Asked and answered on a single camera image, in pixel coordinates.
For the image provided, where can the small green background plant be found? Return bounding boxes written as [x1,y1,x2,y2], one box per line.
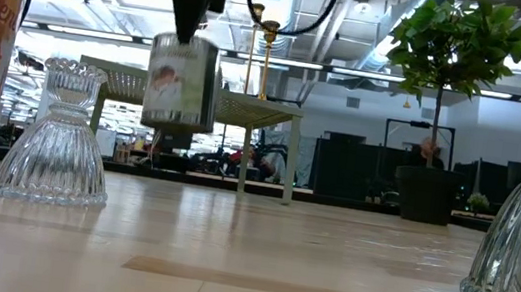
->
[465,191,492,217]

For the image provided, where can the silver candle jar white label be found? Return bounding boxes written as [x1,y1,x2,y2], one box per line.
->
[138,29,229,139]

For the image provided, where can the short gold candlestick holder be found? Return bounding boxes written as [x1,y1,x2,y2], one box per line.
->
[252,18,282,102]

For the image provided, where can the black background monitor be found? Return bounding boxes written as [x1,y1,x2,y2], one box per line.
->
[156,128,196,154]

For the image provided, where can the person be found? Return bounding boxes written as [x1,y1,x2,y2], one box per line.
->
[411,134,450,171]
[223,141,281,184]

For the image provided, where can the black aluminium table frame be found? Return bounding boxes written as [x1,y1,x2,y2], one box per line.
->
[0,145,498,234]

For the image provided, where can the clear glass candle holder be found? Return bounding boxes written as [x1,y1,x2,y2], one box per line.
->
[0,49,126,212]

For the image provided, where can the green potted plant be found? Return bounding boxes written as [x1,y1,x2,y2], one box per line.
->
[364,0,521,235]

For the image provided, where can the black office partition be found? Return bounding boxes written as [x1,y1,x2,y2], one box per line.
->
[309,128,408,207]

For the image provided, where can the green perforated metal shelf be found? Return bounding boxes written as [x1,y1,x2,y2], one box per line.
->
[63,54,309,207]

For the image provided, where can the tall gold candlestick holder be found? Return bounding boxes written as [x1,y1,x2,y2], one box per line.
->
[239,2,267,97]

